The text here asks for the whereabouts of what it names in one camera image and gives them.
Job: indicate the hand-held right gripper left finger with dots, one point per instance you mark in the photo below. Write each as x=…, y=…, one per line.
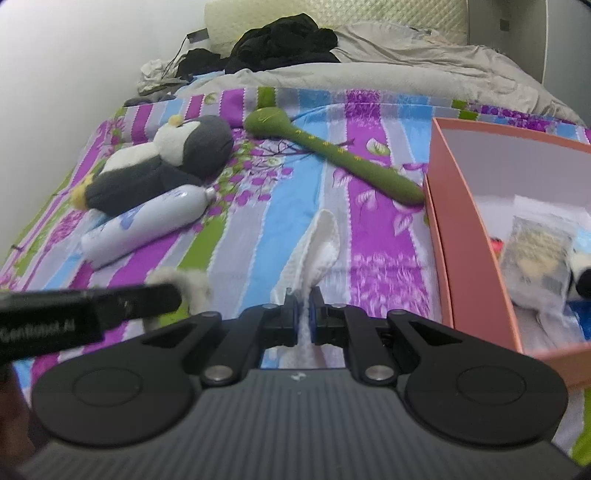
x=294, y=318

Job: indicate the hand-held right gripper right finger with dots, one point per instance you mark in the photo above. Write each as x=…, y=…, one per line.
x=315, y=318

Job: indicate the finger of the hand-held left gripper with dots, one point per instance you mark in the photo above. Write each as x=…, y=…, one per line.
x=138, y=300

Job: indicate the fuzzy grey white plush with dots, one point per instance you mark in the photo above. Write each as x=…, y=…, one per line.
x=198, y=290

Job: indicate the white towel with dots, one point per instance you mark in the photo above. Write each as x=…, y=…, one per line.
x=318, y=249

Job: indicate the orange cardboard box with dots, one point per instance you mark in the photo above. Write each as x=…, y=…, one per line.
x=466, y=258

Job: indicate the pink feathered bird toy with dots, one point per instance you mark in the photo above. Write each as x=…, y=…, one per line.
x=495, y=245

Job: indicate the clear plastic packet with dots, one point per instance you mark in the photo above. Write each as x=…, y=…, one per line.
x=535, y=258

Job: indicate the small panda plush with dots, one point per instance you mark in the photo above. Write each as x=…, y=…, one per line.
x=581, y=272

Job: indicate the white spray bottle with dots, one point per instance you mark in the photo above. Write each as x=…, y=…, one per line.
x=143, y=226

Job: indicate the striped floral bedsheet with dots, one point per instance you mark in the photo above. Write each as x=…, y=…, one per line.
x=258, y=198

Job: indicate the grey white penguin plush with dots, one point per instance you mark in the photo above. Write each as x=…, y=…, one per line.
x=161, y=161

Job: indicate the green plush stick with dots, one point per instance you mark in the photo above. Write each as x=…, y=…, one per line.
x=332, y=150

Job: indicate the dark grey cloth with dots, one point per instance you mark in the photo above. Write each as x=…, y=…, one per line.
x=147, y=99

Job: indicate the crumpled white cloth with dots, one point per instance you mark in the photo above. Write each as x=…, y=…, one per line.
x=159, y=74

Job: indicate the black clothing pile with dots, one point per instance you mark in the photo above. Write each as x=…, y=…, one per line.
x=203, y=62

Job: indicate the grey duvet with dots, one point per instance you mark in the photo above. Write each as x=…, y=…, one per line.
x=392, y=74

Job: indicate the black power adapter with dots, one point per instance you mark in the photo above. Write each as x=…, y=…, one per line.
x=197, y=34

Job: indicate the black jacket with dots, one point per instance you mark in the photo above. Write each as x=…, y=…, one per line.
x=281, y=44

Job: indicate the cream quilted headboard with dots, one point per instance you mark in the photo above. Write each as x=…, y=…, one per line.
x=369, y=14

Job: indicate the grey wardrobe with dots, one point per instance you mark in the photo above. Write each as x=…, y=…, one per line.
x=531, y=32

